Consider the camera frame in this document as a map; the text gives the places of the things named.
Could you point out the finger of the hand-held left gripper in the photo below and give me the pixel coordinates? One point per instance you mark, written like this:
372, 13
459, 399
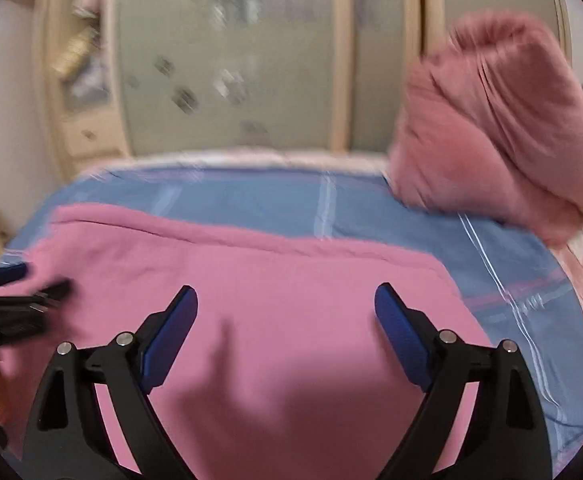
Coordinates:
6, 274
46, 292

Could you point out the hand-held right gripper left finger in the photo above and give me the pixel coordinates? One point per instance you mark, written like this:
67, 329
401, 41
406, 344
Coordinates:
169, 340

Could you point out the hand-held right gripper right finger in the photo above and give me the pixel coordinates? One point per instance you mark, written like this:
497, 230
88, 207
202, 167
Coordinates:
404, 335

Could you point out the pink and cream jacket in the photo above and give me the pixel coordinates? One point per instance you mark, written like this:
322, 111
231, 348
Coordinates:
271, 310

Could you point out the blue striped bed sheet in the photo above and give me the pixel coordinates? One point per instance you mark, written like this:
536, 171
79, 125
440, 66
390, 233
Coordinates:
271, 200

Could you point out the cream wardrobe with frosted doors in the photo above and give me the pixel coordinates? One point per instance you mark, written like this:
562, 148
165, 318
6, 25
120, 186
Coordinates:
231, 35

